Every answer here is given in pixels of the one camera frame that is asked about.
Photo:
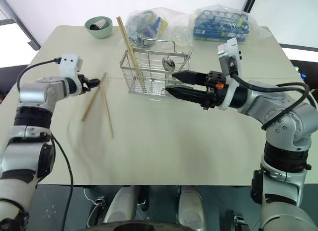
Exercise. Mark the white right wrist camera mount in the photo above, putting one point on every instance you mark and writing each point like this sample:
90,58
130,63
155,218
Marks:
229,51

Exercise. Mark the green bowl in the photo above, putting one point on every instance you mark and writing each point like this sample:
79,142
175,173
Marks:
99,33

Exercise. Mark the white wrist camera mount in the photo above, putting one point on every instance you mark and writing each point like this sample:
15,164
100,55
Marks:
71,63
229,51

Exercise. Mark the paper cup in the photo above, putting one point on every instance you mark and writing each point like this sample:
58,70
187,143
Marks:
98,24

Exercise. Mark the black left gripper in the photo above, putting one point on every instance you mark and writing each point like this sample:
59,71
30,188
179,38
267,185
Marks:
84,83

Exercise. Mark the dark rounded robot torso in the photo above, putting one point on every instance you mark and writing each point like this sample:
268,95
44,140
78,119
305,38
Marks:
139,226

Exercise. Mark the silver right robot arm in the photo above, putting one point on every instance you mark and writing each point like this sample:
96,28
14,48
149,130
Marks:
280,116

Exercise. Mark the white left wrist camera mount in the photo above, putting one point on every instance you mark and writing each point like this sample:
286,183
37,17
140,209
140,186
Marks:
71,63

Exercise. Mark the thin grey chopstick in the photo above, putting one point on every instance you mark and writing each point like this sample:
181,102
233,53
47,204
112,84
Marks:
186,60

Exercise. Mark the dark window frame bar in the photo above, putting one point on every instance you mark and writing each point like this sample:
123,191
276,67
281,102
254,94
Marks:
249,2

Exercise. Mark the blue and yellow package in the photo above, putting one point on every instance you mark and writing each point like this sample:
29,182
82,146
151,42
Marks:
159,26

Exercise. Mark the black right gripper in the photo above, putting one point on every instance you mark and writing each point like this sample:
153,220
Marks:
213,92

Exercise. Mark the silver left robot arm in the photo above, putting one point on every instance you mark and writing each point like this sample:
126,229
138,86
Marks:
29,92

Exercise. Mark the grey metal rail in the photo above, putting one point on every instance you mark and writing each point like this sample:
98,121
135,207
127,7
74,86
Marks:
22,24

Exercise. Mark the black furniture edge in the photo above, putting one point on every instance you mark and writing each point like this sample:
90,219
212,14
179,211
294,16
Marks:
303,54

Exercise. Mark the metal spoon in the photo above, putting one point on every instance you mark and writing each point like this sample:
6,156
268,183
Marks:
168,63

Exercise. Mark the wooden chopstick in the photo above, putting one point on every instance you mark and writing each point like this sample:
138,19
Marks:
126,34
125,39
107,114
93,99

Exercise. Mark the silver rounded robot leg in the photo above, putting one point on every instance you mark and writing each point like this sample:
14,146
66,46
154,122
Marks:
191,208
119,206

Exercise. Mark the clear plastic bag with tray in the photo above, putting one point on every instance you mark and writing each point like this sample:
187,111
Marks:
256,29

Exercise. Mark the clear plastic bag with hardware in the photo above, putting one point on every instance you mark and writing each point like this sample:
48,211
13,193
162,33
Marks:
179,24

